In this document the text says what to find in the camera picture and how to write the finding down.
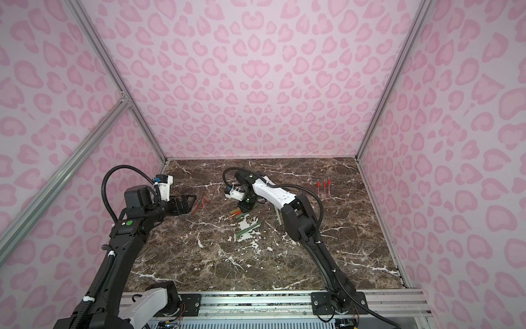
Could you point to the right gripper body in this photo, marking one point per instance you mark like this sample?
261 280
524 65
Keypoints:
248 201

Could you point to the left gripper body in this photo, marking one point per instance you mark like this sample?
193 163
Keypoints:
174 210

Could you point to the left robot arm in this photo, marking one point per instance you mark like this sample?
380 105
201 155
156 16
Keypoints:
101 306

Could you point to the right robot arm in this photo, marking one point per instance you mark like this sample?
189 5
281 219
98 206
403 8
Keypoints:
302 213

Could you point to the green pen centre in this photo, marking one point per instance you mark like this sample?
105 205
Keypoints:
278 216

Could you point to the green pen front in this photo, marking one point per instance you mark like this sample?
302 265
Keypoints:
246 230

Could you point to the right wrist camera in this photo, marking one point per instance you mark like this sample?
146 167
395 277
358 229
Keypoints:
235 192

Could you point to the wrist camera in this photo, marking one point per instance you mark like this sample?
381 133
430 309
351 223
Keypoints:
163 184
235 192

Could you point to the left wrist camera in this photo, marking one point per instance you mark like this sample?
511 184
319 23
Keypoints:
163 184

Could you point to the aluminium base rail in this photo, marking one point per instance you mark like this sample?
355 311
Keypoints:
278 309

